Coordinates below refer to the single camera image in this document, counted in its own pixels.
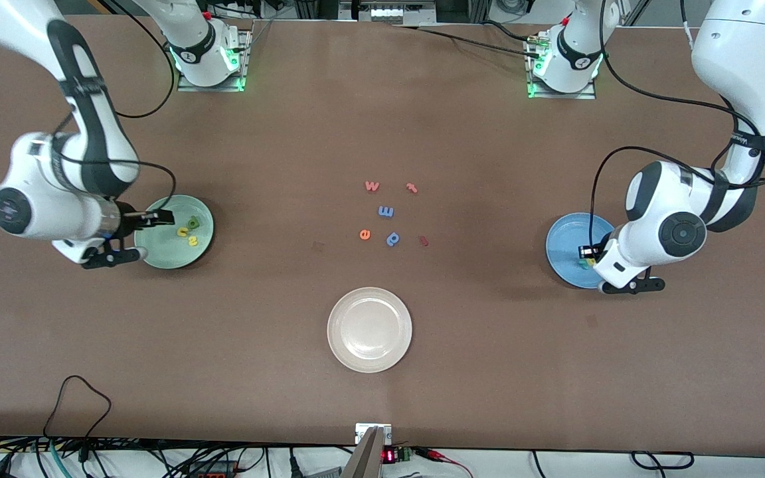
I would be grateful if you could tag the blue plate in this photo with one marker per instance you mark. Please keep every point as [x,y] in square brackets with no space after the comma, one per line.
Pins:
[565,245]

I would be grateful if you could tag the grey connector block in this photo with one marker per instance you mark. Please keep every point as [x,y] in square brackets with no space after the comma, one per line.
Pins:
[389,12]

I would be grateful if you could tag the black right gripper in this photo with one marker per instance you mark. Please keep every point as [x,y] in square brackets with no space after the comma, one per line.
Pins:
[131,222]

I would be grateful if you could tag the silver clamp plate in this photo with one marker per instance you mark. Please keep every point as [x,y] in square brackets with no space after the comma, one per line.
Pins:
[360,435]

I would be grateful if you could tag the white plate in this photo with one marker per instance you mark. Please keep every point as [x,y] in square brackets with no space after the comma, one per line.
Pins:
[369,330]

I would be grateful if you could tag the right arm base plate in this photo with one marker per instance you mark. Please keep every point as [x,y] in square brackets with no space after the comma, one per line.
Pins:
[244,60]

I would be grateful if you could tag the pink letter w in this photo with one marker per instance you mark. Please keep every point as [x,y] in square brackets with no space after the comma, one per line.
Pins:
[372,186]

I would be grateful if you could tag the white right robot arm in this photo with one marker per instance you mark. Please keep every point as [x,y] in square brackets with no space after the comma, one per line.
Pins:
[44,212]

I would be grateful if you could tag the blue letter p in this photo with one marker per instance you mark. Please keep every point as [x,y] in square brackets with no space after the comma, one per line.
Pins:
[393,239]

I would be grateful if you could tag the blue letter m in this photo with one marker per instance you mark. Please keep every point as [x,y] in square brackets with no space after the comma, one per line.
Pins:
[386,212]

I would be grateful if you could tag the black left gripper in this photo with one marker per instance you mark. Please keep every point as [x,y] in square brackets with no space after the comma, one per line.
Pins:
[586,252]

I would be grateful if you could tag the grey metal bar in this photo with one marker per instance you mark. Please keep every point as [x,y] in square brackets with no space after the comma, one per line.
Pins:
[366,461]

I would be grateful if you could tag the red connector block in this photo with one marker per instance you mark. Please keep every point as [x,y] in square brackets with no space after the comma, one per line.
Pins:
[213,473]

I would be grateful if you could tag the red clip leads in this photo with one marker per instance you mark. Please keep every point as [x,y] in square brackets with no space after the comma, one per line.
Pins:
[432,454]

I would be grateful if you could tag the board with red display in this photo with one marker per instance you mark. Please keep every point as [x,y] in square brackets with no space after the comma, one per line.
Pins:
[389,456]

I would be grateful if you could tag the green plate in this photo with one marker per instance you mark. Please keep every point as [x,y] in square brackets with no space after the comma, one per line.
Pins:
[170,253]

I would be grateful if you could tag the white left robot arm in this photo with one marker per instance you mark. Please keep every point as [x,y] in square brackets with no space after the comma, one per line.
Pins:
[645,242]

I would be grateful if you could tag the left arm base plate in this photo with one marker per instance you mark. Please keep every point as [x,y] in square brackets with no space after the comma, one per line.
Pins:
[588,95]

